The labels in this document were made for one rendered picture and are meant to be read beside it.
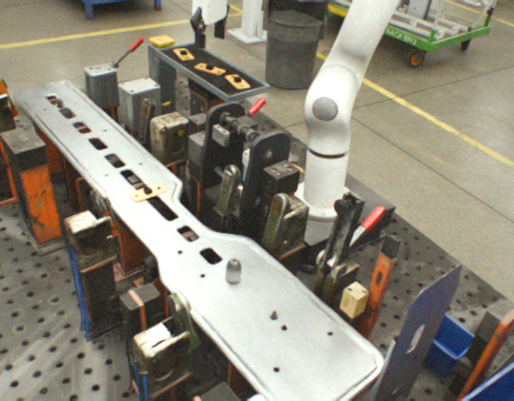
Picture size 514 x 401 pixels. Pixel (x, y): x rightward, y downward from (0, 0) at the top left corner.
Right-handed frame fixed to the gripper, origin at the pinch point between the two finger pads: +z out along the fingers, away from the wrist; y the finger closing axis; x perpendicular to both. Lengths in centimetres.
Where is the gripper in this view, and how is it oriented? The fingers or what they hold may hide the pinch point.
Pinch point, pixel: (210, 39)
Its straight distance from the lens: 146.6
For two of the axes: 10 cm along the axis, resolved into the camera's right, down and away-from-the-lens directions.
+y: -5.0, 4.9, -7.1
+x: 8.6, 3.6, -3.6
